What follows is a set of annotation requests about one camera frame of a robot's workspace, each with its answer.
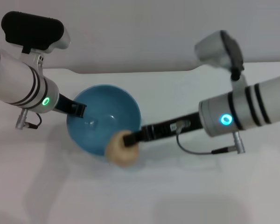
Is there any blue ceramic bowl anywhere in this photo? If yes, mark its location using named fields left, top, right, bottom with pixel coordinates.
left=66, top=84, right=142, bottom=162

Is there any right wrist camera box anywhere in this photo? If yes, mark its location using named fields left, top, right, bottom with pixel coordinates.
left=194, top=30, right=245, bottom=81

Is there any beige egg yolk pastry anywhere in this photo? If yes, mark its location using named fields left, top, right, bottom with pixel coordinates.
left=105, top=130, right=140, bottom=168

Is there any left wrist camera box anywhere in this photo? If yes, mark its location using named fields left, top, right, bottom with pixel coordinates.
left=1, top=11, right=71, bottom=70

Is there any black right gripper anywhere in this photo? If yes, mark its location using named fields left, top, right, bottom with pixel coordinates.
left=123, top=112, right=204, bottom=148

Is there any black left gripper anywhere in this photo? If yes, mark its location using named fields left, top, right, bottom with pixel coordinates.
left=55, top=93, right=88, bottom=118

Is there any right arm connector cable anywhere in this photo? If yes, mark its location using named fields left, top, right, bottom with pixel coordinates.
left=175, top=120, right=247, bottom=155

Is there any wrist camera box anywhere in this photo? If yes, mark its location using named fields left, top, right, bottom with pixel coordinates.
left=1, top=11, right=71, bottom=70
left=194, top=30, right=245, bottom=81

